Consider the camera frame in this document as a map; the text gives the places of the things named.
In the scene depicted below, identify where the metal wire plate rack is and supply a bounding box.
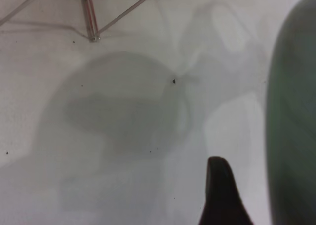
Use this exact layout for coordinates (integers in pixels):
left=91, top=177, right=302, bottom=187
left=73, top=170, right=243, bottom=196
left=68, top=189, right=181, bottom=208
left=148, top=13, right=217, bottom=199
left=0, top=0, right=162, bottom=43

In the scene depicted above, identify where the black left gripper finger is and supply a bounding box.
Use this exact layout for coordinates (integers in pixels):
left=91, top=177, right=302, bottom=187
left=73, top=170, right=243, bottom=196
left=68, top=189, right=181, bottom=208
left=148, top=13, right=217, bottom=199
left=198, top=156, right=256, bottom=225

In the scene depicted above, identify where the green plate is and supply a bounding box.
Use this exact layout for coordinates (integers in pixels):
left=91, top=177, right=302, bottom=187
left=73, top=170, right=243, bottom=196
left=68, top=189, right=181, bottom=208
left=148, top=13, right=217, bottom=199
left=265, top=0, right=316, bottom=225

